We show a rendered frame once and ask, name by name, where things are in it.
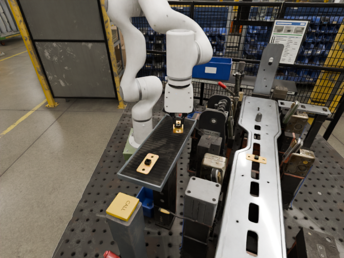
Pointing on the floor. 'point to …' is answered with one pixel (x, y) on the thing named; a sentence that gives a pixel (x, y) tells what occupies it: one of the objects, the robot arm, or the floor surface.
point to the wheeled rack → (8, 36)
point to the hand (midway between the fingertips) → (178, 121)
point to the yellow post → (328, 73)
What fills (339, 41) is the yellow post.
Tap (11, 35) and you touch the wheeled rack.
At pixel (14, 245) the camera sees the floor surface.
